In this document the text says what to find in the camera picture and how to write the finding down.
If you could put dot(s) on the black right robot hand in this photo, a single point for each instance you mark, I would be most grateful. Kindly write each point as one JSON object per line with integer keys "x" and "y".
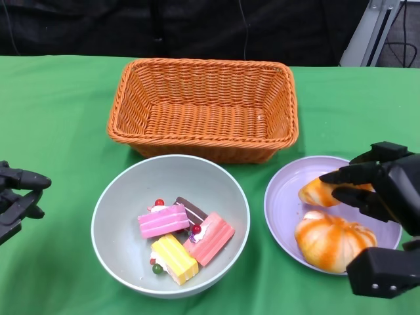
{"x": 400, "y": 190}

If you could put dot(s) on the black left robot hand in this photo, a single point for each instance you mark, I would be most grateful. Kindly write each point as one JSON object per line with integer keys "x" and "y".
{"x": 16, "y": 197}

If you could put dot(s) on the oval orange-striped bread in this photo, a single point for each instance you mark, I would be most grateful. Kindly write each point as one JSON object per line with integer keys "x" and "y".
{"x": 315, "y": 195}

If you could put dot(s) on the round orange-striped bread with hole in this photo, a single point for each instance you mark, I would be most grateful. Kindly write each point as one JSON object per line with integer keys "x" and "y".
{"x": 331, "y": 243}

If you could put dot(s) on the magenta cake slice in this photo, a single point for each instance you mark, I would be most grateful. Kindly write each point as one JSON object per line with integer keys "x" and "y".
{"x": 164, "y": 223}

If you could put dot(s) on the grey-green bowl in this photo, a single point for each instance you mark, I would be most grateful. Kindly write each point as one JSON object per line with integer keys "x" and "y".
{"x": 170, "y": 177}

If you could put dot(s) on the yellow cake slice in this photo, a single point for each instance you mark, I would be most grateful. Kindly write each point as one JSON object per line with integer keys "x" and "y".
{"x": 175, "y": 259}

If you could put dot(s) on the chocolate brown cake slice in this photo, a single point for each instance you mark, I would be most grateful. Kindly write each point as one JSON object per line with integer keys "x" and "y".
{"x": 195, "y": 210}

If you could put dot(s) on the salmon pink cake slice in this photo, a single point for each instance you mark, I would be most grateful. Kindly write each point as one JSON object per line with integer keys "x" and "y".
{"x": 210, "y": 243}

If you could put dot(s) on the lilac round plate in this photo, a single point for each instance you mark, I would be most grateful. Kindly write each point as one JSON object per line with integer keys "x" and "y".
{"x": 285, "y": 197}

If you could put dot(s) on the orange wicker basket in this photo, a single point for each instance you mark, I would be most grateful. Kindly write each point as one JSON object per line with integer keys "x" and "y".
{"x": 203, "y": 124}

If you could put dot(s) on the green tablecloth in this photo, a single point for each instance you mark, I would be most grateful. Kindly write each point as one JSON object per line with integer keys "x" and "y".
{"x": 49, "y": 115}

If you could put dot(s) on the black backdrop curtain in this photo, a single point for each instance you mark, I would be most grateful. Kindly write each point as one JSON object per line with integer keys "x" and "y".
{"x": 98, "y": 26}

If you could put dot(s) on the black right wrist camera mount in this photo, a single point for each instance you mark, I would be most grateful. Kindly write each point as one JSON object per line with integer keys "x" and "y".
{"x": 380, "y": 272}

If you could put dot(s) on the aluminium frame post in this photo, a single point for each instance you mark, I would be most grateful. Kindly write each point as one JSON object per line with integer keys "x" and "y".
{"x": 364, "y": 36}

